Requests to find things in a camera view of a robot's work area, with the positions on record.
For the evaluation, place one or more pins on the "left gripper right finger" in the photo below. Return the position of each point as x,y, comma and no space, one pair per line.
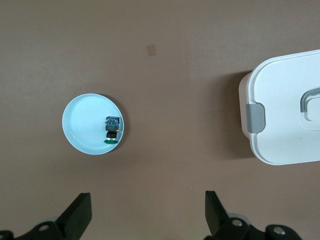
215,215

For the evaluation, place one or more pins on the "white lidded storage box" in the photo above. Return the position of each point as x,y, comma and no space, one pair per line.
280,105

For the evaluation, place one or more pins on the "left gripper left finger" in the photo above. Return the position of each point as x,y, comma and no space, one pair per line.
75,215

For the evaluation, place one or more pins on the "light blue round plate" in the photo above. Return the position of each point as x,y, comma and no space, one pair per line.
85,120

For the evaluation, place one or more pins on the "beige tape patch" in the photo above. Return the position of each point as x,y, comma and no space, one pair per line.
151,50

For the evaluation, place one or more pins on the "green push button switch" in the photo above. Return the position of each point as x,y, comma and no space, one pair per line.
112,127

